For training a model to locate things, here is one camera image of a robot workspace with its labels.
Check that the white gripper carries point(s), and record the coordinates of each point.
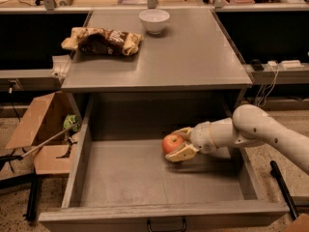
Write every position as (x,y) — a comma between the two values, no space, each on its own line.
(202,137)

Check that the red apple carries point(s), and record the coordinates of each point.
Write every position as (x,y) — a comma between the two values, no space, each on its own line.
(171,142)

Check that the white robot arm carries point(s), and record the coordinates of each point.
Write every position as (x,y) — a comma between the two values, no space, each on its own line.
(249,125)

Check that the open grey top drawer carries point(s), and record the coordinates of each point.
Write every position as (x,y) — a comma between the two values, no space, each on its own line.
(120,178)

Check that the grey metal cabinet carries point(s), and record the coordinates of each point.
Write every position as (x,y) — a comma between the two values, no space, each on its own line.
(192,54)

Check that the black pole right floor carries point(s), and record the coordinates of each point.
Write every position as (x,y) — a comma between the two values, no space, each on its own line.
(276,173)

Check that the black small device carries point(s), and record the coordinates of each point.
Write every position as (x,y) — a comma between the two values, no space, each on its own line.
(257,65)

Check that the green crumpled bag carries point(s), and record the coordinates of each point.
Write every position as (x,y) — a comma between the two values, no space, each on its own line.
(71,122)

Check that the white ceramic bowl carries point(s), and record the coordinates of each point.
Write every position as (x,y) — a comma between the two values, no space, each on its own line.
(154,21)

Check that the thin metal rod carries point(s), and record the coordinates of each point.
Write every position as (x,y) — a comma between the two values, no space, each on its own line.
(48,140)

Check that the open cardboard box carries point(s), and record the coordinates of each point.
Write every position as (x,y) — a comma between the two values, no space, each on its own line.
(44,118)

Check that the brown chip bag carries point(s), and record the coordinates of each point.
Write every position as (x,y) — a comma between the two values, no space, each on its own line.
(102,41)

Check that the black stand left floor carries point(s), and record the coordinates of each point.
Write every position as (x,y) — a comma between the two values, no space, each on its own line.
(31,178)

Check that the black drawer handle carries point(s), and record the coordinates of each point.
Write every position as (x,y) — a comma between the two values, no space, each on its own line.
(167,225)

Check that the white plastic bracket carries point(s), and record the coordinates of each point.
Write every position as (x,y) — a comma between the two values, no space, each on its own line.
(60,66)

